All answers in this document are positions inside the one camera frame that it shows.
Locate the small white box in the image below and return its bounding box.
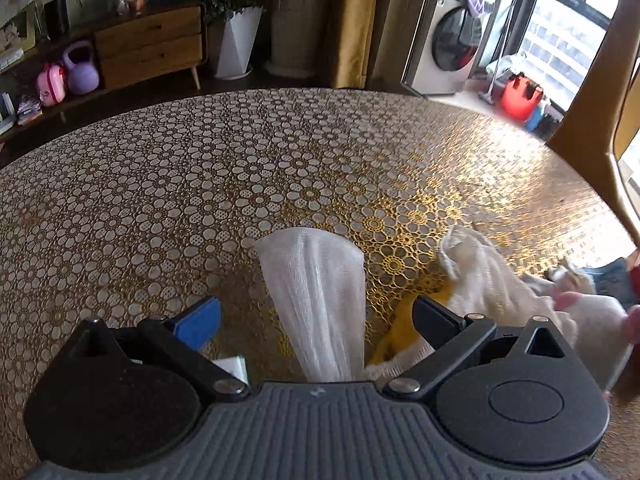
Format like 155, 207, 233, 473
212, 356, 249, 386

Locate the yellow cloth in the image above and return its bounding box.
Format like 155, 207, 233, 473
369, 287, 433, 365

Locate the stack of books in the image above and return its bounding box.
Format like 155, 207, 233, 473
17, 95, 43, 126

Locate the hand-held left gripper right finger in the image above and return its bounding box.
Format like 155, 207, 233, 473
382, 296, 581, 403

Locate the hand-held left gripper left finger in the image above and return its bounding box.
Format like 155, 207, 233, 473
70, 296, 251, 402

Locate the blue plastic container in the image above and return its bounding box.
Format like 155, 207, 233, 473
525, 102, 548, 132

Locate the red bucket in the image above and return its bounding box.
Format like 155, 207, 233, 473
501, 74, 545, 121

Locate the purple kettlebell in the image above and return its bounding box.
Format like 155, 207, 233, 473
62, 41, 101, 95

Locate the silver washing machine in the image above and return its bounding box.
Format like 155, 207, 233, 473
402, 0, 496, 98

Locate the white towel cloth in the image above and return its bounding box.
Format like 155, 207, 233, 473
364, 224, 578, 381

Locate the white plush toy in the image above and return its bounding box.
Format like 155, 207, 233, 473
545, 290, 640, 393

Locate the floor mop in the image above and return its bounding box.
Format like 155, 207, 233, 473
477, 55, 506, 106

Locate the black speaker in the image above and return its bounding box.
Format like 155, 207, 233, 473
44, 0, 70, 38

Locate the wooden drawer cabinet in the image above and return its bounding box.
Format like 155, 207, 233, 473
92, 2, 208, 91

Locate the photo frame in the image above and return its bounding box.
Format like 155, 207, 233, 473
0, 10, 37, 53

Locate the yellow curtain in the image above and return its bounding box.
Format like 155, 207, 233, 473
332, 0, 396, 90

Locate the blue denim cloth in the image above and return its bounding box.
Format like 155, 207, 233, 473
582, 257, 640, 306

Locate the cream standing air conditioner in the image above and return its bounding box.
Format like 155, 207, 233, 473
265, 0, 331, 78

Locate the tan chair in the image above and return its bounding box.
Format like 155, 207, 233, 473
545, 0, 640, 241

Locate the white angular planter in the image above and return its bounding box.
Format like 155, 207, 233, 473
216, 5, 264, 81

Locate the white mesh cloth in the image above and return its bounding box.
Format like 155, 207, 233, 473
254, 227, 367, 382

